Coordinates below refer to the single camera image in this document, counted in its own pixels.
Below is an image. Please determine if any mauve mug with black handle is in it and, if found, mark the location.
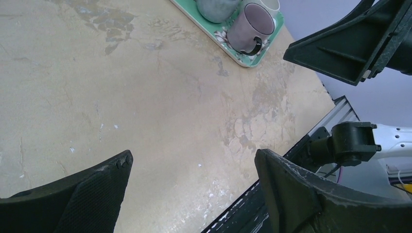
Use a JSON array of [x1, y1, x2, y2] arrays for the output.
[[226, 2, 275, 56]]

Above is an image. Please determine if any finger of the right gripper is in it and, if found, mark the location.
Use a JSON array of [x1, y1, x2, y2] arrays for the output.
[[283, 0, 412, 86]]

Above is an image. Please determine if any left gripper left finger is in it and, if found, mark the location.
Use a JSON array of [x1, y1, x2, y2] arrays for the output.
[[0, 150, 133, 233]]

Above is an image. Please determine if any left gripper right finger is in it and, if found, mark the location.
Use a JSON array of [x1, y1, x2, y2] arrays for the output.
[[254, 148, 412, 233]]

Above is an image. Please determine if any blue-grey round mug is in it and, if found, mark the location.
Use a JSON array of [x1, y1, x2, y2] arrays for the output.
[[196, 0, 241, 23]]

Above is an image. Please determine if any pale speckled mug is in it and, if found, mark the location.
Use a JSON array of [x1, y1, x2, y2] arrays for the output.
[[260, 0, 280, 18]]

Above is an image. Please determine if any black base frame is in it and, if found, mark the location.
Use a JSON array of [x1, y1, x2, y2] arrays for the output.
[[203, 96, 359, 233]]

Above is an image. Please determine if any green floral tray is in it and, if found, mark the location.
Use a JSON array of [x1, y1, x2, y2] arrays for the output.
[[171, 0, 284, 67]]

